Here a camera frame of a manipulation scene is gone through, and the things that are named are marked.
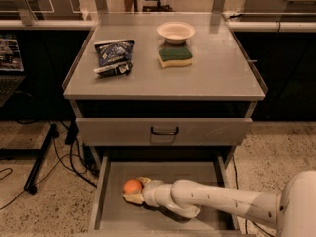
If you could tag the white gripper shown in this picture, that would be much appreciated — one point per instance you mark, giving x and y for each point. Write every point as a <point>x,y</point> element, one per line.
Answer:
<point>150,193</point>

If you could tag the orange fruit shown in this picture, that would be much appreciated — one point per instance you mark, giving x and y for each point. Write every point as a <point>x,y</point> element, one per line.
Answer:
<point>132,186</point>

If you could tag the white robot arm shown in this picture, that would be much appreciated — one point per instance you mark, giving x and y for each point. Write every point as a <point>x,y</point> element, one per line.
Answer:
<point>292,212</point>

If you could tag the open grey middle drawer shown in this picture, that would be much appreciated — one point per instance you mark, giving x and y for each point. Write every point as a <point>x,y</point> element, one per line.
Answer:
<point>112,216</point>

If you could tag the grey upper drawer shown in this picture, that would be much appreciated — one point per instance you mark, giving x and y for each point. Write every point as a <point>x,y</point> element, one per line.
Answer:
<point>136,131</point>

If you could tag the grey metal drawer cabinet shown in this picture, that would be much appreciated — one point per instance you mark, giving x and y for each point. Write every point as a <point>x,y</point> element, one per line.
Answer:
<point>220,82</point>

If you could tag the black stand leg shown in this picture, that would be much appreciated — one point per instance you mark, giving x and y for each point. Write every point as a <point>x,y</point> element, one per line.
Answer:
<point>39,153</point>

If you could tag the blue chip bag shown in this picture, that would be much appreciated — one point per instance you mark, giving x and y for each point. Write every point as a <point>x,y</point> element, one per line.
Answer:
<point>114,57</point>

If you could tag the green yellow sponge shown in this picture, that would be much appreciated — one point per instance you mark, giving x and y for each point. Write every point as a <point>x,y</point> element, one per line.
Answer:
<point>174,56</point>

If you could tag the white paper bowl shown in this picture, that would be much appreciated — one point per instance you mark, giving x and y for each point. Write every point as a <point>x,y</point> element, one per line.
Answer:
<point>176,32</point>

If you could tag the black drawer handle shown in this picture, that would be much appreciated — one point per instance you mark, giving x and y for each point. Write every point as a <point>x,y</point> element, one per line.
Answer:
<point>166,132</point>

